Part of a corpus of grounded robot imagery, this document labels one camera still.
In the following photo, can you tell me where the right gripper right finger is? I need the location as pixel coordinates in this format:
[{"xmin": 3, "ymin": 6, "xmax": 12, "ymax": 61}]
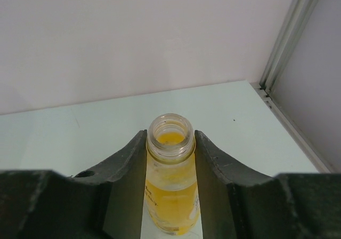
[{"xmin": 194, "ymin": 131, "xmax": 340, "ymax": 238}]

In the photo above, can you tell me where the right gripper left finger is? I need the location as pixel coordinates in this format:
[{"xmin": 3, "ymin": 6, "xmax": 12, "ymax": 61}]
[{"xmin": 1, "ymin": 130, "xmax": 147, "ymax": 238}]

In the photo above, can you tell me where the yellow honey pomelo bottle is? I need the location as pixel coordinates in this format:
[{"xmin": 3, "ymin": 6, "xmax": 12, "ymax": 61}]
[{"xmin": 144, "ymin": 113, "xmax": 200, "ymax": 236}]

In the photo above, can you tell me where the right aluminium frame post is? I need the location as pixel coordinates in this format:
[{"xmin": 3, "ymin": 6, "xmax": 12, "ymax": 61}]
[{"xmin": 252, "ymin": 0, "xmax": 335, "ymax": 173}]

